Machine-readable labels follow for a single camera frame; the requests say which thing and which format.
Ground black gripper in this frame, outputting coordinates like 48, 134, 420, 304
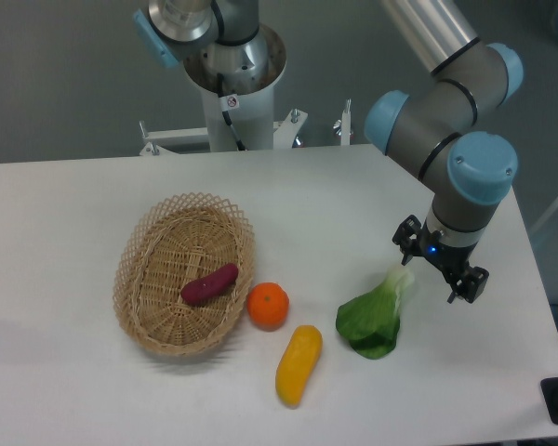
392, 215, 488, 304

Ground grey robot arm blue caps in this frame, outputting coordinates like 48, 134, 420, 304
133, 1, 524, 302

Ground purple sweet potato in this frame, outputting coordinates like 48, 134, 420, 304
180, 263, 239, 306

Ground woven wicker basket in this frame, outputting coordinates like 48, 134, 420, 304
113, 192, 256, 357

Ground green bok choy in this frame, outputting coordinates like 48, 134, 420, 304
335, 266, 415, 360

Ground yellow mango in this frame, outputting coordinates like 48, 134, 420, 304
275, 325, 323, 408

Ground orange tangerine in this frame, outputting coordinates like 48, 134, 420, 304
246, 282, 290, 331

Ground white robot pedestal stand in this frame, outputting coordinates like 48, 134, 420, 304
138, 22, 357, 157

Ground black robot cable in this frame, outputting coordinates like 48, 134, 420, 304
216, 73, 248, 152

